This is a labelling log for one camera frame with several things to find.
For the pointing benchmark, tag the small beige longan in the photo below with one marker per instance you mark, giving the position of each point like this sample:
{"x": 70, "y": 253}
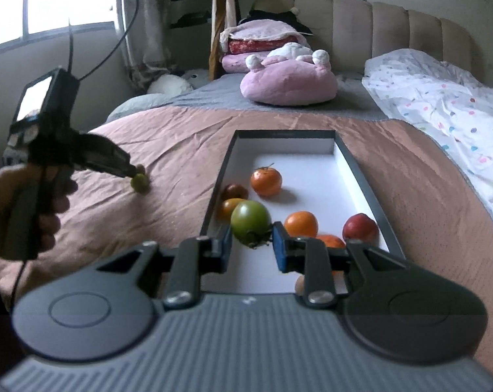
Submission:
{"x": 299, "y": 285}

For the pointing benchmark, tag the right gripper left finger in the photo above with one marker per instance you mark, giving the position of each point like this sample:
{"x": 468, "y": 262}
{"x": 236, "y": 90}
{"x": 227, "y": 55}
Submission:
{"x": 194, "y": 258}

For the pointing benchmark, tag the beige padded headboard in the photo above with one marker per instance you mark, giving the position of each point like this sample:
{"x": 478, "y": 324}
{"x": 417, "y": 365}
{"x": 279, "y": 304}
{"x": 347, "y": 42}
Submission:
{"x": 353, "y": 31}

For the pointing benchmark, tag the grey bed sheet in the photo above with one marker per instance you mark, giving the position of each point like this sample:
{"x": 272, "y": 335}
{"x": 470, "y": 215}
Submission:
{"x": 339, "y": 95}

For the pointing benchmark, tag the green tomato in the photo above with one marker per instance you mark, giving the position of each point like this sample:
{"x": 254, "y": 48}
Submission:
{"x": 251, "y": 224}

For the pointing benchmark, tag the window curtain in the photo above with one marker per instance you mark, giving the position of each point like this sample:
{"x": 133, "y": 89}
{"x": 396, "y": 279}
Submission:
{"x": 142, "y": 25}

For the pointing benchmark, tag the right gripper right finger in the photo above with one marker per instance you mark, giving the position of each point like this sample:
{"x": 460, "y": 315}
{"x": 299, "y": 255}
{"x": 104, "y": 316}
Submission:
{"x": 309, "y": 257}

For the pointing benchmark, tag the white round plush toy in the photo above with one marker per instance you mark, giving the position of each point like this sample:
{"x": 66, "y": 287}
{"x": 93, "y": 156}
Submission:
{"x": 170, "y": 85}

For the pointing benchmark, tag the dark red plum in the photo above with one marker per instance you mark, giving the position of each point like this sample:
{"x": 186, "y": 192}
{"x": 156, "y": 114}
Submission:
{"x": 234, "y": 190}

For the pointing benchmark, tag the stack of pink folded blankets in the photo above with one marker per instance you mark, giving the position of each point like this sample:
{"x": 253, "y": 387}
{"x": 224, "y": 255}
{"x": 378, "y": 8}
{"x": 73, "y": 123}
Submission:
{"x": 258, "y": 37}

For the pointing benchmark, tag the black box with white lining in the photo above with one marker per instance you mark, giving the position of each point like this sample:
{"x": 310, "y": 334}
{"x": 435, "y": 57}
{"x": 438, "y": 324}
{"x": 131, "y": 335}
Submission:
{"x": 320, "y": 175}

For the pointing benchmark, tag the red apple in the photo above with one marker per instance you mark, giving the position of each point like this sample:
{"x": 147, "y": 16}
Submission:
{"x": 361, "y": 227}

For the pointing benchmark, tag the pink plush bunny pillow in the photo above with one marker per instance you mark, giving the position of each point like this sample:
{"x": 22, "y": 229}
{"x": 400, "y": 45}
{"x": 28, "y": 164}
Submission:
{"x": 290, "y": 76}

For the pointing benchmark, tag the dark shelf unit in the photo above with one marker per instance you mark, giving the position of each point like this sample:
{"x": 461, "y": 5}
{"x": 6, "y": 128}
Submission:
{"x": 190, "y": 32}

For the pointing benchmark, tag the tangerine with stem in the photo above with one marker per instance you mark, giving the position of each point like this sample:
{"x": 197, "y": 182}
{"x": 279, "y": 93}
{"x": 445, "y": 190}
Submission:
{"x": 266, "y": 181}

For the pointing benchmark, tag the small green fruit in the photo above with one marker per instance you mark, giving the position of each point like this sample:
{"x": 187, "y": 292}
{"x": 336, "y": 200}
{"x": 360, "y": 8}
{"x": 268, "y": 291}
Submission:
{"x": 140, "y": 183}

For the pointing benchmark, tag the yellow orange fruit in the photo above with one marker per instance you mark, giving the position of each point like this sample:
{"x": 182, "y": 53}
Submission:
{"x": 227, "y": 207}

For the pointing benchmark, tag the orange tangerine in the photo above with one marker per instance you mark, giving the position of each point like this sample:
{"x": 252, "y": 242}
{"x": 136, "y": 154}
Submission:
{"x": 332, "y": 241}

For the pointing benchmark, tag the white polka dot duvet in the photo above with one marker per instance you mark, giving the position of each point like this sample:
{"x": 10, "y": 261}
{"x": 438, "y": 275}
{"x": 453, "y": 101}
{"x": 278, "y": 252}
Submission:
{"x": 443, "y": 101}

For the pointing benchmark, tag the orange round fruit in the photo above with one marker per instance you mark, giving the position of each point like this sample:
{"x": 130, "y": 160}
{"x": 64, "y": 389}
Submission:
{"x": 301, "y": 223}

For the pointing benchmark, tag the person's left hand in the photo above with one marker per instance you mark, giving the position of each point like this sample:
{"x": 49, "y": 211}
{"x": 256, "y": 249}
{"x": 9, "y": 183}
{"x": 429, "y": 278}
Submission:
{"x": 13, "y": 179}

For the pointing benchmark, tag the wooden post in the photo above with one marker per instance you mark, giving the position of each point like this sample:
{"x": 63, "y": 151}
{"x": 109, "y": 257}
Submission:
{"x": 225, "y": 14}

